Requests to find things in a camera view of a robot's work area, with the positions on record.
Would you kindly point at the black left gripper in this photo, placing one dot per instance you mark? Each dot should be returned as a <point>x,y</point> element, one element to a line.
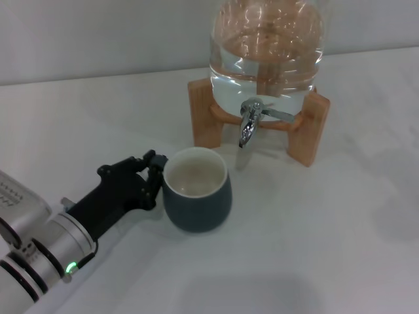
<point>111,196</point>

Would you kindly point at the dark teal ceramic mug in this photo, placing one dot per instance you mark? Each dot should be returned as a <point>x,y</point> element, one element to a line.
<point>199,209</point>

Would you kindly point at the chrome dispenser faucet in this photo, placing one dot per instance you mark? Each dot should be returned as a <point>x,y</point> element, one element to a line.
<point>247,131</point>

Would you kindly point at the light wooden dispenser stand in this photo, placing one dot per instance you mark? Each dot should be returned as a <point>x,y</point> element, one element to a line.
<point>203,117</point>

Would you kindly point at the clear glass water dispenser jar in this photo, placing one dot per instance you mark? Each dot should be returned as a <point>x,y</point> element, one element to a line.
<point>262,75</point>

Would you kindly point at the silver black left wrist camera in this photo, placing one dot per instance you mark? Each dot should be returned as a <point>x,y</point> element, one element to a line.
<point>19,202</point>

